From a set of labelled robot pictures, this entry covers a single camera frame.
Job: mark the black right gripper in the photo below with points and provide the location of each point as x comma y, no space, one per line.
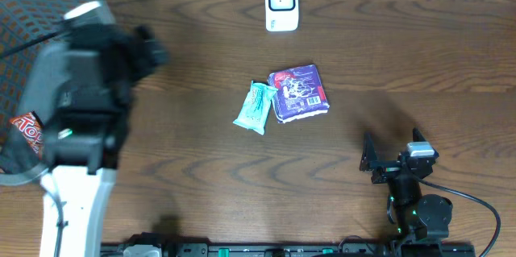
390,169

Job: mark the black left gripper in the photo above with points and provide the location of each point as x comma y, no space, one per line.
145,52

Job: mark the purple Carefree pad pack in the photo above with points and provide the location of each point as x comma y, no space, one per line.
300,93

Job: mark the orange brown candy bar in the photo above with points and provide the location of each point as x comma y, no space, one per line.
31,129

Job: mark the teal wet wipes pack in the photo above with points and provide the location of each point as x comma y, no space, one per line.
254,112

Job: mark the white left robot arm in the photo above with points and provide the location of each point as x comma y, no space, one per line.
82,92

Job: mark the white barcode scanner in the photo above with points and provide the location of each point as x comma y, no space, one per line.
281,15

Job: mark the grey plastic basket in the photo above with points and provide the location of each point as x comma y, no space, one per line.
28,26

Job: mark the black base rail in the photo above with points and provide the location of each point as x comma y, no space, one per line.
148,244

